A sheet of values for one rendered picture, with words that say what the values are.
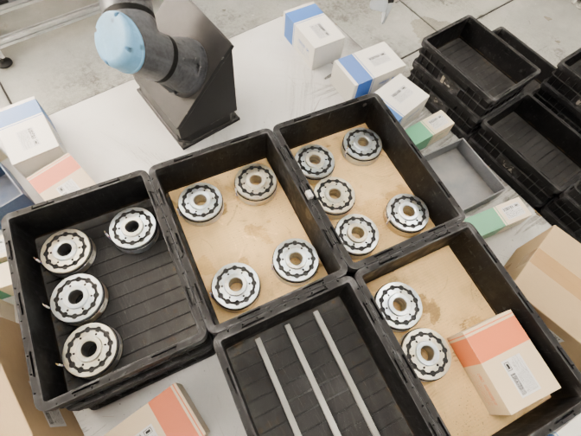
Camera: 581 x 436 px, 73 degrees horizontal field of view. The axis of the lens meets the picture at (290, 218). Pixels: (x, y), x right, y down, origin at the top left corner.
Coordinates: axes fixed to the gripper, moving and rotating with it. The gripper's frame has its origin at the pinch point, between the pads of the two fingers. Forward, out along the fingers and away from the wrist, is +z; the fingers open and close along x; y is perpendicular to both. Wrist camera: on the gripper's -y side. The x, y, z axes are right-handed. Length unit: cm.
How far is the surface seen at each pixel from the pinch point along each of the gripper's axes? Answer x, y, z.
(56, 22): -126, 106, 104
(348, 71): 2.3, 1.5, 22.5
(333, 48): -11.2, 1.0, 26.4
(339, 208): 49, 25, 12
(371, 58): -1.3, -7.7, 22.4
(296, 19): -24.1, 10.0, 25.2
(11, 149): 7, 99, 26
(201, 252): 50, 58, 16
